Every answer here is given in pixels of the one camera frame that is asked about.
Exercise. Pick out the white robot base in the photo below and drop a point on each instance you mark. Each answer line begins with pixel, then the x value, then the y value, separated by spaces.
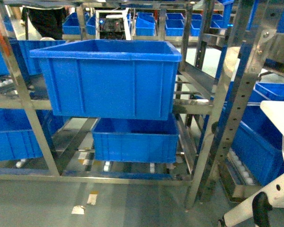
pixel 258 205

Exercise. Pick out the lower blue plastic crate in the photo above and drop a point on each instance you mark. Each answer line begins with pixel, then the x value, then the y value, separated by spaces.
pixel 142 141

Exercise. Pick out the large blue plastic crate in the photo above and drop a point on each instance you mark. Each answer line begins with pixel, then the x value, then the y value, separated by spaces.
pixel 110 78

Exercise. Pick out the person in black trousers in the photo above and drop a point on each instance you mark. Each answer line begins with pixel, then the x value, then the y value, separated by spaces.
pixel 48 22

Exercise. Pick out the electronics cart with wires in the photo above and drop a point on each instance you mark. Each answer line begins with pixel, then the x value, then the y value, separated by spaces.
pixel 114 22

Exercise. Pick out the stainless steel shelf frame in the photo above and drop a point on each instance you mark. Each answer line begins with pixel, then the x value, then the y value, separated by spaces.
pixel 244 59

